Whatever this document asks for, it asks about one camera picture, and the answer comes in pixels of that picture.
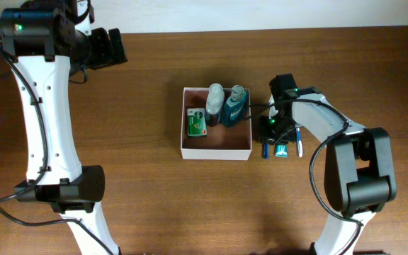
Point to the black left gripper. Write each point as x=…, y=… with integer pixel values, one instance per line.
x=110, y=46

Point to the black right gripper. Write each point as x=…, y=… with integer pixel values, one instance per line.
x=273, y=134

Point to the Colgate toothpaste tube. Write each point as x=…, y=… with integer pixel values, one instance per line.
x=281, y=150

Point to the blue disposable razor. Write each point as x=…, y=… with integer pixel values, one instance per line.
x=265, y=150

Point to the blue white toothbrush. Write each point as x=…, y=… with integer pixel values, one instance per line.
x=299, y=142

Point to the blue Listerine mouthwash bottle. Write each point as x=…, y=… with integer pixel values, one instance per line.
x=233, y=106

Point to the green Dettol soap box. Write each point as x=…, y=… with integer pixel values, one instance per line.
x=196, y=122

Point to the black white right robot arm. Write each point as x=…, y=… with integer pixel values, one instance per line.
x=351, y=171

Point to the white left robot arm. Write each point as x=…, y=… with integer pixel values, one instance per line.
x=45, y=43

